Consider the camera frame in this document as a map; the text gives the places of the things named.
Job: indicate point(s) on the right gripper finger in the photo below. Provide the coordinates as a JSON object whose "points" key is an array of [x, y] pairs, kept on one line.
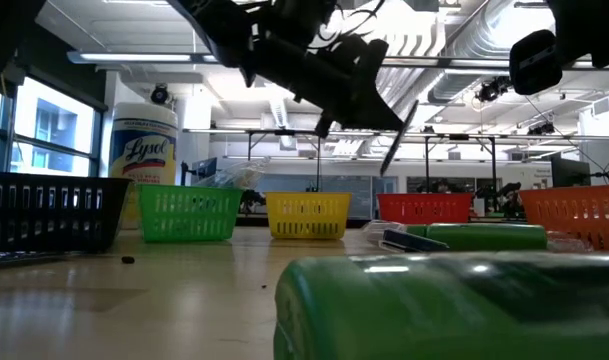
{"points": [[536, 62]]}

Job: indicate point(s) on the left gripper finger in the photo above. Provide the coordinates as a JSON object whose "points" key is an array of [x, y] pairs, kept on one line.
{"points": [[326, 127], [371, 115]]}

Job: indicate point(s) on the blue disposable razor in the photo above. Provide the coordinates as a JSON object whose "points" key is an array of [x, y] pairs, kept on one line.
{"points": [[414, 242]]}

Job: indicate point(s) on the green travel shampoo bottle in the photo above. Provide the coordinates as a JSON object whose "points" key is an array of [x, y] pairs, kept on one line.
{"points": [[434, 310], [484, 237]]}

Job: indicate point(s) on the red and blue toothbrush pack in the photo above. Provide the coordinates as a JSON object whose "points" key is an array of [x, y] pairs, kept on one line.
{"points": [[569, 244]]}

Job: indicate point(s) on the black background robot arm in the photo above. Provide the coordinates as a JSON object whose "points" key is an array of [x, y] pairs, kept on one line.
{"points": [[506, 197]]}

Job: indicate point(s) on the yellow plastic basket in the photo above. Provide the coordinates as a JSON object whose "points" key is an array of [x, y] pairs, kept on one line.
{"points": [[309, 196]]}

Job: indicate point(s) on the red plastic basket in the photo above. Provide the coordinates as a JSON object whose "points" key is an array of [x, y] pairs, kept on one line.
{"points": [[424, 210]]}

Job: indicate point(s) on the orange plastic basket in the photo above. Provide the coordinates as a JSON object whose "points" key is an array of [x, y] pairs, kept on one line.
{"points": [[574, 215]]}

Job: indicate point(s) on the LED light bar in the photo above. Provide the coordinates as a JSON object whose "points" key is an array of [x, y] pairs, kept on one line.
{"points": [[134, 57]]}

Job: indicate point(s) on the green plastic basket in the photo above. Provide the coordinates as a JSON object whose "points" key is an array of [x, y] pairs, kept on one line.
{"points": [[189, 235]]}

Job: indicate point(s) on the Lysol wipes canister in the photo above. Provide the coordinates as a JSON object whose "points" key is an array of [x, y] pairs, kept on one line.
{"points": [[144, 150]]}

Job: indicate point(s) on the small black crumb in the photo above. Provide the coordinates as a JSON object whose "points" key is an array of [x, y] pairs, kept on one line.
{"points": [[128, 260]]}

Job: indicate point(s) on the window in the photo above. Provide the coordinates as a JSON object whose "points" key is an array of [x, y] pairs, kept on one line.
{"points": [[59, 125]]}

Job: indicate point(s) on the black plastic basket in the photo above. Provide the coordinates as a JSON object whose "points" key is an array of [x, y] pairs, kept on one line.
{"points": [[49, 179]]}

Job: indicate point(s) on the black ceiling camera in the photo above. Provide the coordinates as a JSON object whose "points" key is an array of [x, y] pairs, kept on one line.
{"points": [[491, 90], [160, 94], [541, 129]]}

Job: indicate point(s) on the black workstation frame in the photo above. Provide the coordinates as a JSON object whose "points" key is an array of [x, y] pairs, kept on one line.
{"points": [[249, 165], [427, 165]]}

